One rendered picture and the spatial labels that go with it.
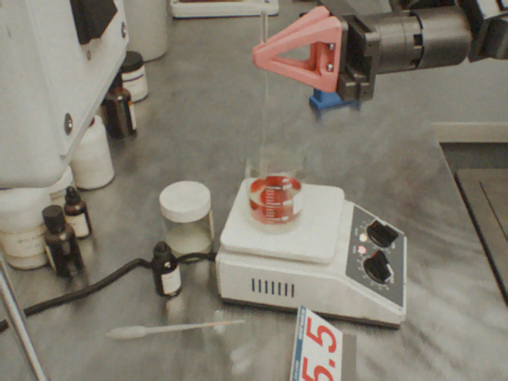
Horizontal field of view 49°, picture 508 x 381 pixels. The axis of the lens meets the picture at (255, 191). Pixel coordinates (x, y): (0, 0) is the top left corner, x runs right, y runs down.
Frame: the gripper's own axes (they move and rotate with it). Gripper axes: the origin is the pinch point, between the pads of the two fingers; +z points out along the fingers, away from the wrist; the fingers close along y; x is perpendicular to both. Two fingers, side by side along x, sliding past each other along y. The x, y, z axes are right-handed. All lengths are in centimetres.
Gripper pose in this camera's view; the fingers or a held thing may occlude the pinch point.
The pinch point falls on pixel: (262, 56)
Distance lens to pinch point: 53.5
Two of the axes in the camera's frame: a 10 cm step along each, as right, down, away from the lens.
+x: 0.1, 7.9, 6.1
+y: 2.3, 5.9, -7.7
